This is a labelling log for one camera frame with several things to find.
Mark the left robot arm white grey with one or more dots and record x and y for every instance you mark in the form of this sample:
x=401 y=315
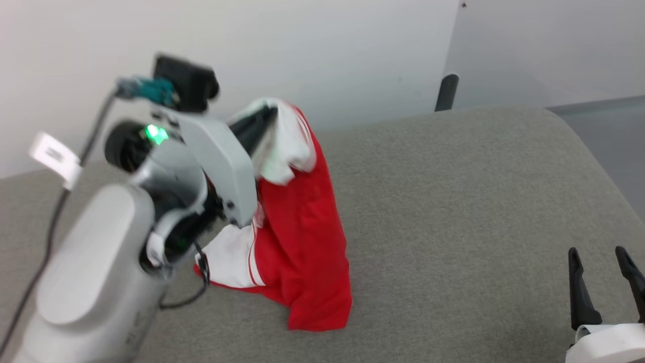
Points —
x=90 y=262

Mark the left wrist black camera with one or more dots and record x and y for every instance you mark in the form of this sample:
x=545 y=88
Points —
x=186 y=83

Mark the black cylindrical post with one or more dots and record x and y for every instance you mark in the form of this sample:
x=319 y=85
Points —
x=446 y=93

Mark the red and white jersey shirt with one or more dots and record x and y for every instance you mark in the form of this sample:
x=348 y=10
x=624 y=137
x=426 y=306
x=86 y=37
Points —
x=297 y=227

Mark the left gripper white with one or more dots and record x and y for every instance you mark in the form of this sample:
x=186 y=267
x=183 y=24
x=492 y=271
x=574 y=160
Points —
x=227 y=166

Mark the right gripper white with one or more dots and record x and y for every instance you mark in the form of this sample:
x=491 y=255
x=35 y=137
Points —
x=609 y=345

